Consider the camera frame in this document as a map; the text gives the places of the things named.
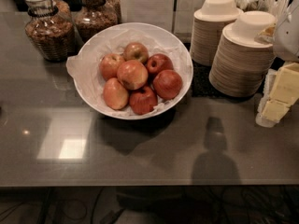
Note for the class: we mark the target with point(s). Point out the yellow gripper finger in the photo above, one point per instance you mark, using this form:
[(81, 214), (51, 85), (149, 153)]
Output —
[(280, 93), (266, 36)]

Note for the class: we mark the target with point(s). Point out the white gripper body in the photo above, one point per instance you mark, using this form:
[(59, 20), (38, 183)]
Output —
[(288, 39)]

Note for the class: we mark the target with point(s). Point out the right red apple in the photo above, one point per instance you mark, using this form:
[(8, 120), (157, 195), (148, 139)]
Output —
[(167, 84)]

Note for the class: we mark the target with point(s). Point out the dark red back apple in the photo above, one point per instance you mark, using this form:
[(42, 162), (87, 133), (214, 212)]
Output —
[(157, 63)]

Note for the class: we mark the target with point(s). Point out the top back apple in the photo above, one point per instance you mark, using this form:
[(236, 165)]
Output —
[(136, 51)]

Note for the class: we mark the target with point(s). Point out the front red apple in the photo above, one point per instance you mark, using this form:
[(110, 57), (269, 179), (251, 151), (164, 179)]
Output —
[(143, 101)]

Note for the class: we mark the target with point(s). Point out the centre top apple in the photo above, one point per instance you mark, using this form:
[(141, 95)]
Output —
[(132, 74)]

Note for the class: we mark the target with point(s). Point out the left back apple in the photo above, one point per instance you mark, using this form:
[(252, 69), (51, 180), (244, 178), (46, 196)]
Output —
[(110, 64)]

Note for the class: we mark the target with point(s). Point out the front left apple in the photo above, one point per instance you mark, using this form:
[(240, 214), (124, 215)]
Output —
[(115, 95)]

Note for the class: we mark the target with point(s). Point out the white bowl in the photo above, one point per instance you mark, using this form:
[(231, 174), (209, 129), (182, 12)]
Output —
[(93, 41)]

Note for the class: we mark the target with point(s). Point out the front stack paper bowls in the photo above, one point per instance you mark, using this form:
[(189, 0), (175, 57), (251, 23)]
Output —
[(243, 31)]

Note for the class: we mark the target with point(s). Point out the stack paper bowls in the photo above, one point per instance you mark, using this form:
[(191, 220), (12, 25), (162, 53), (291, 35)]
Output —
[(208, 22), (243, 31)]

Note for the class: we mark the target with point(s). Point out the back stack paper bowls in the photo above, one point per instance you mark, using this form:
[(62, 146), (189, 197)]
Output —
[(208, 22)]

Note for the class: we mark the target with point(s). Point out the right white box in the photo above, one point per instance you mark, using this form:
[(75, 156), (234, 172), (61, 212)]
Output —
[(193, 6)]

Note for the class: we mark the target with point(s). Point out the white box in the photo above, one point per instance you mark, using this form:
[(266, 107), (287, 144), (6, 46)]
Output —
[(193, 6), (156, 12)]

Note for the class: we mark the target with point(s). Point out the left white box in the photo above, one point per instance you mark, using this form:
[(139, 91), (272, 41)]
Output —
[(156, 12)]

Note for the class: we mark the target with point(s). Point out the middle glass cereal jar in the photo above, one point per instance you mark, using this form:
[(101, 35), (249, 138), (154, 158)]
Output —
[(94, 17)]

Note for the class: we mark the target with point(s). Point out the left glass cereal jar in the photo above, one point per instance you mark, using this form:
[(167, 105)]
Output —
[(50, 31)]

